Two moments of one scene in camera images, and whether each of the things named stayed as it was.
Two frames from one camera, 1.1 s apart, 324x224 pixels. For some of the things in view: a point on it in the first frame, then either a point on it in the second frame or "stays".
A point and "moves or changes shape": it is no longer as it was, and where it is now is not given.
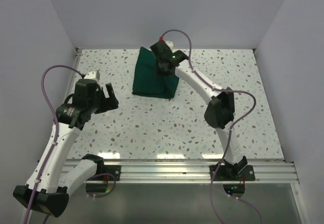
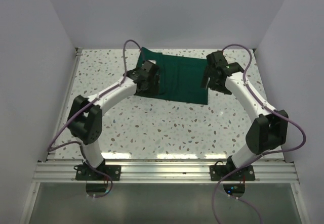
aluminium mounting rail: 197,171 stays
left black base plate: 114,170 stays
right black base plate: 223,174 stays
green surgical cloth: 147,82 moves or changes shape
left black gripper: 111,102 → 154,88
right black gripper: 160,71 → 208,73
